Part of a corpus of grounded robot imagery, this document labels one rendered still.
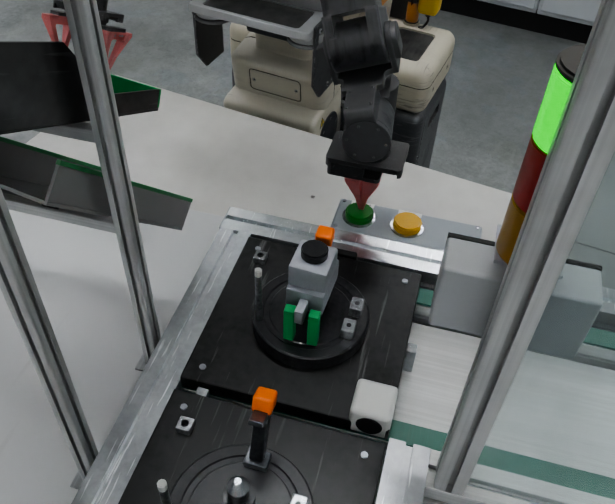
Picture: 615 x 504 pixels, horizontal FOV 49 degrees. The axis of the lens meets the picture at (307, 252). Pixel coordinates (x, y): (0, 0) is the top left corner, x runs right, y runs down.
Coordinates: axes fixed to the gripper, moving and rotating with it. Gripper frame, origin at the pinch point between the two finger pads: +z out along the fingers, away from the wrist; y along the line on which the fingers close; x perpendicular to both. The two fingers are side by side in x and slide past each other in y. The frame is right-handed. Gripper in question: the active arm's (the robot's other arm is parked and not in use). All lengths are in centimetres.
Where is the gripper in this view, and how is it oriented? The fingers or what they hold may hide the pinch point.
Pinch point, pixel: (362, 202)
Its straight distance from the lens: 96.7
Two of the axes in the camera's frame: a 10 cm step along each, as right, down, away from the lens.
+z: -0.3, 7.1, 7.0
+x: 2.7, -6.7, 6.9
